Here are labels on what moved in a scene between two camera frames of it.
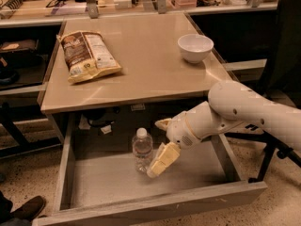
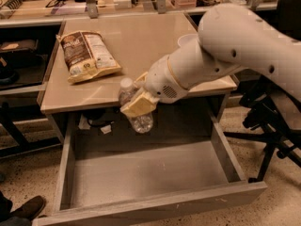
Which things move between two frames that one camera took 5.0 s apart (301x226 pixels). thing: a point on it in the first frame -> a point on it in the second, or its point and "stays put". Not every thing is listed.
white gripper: (178, 130) -> (160, 79)
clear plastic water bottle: (143, 148) -> (142, 123)
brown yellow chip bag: (87, 56) stays put
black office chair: (281, 73) stays put
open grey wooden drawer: (98, 179) stays put
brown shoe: (30, 209) stays put
